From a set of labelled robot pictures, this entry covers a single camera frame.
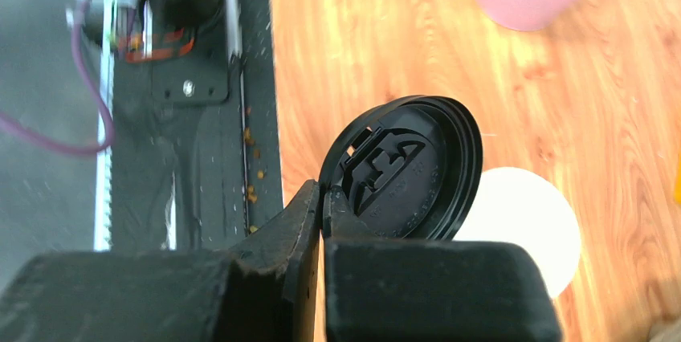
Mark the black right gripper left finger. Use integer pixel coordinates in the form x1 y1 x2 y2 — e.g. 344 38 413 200
1 180 320 341

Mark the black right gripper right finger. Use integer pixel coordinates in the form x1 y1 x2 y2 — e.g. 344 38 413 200
322 186 563 341

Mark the black plastic cup lid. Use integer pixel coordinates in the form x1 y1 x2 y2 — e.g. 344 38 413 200
319 96 483 241

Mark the white paper coffee cup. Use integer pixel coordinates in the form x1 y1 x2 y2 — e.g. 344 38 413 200
453 167 581 299

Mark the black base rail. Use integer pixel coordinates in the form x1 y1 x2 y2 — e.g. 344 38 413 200
84 0 283 252

